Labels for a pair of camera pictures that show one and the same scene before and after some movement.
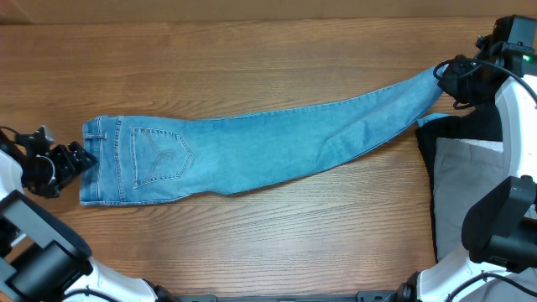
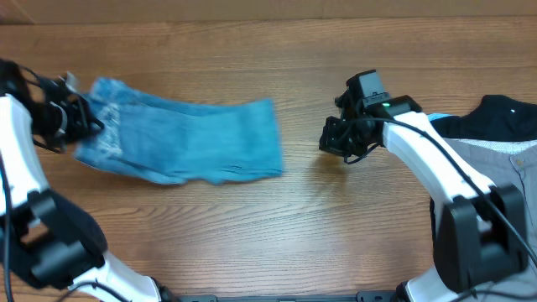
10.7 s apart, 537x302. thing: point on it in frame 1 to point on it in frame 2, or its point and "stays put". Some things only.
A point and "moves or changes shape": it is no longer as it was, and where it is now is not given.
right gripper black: x=448 y=86 to x=332 y=144
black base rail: x=362 y=296 stays put
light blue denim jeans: x=127 y=160 moves or changes shape
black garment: x=482 y=122 stays put
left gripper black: x=69 y=166 to x=87 y=123
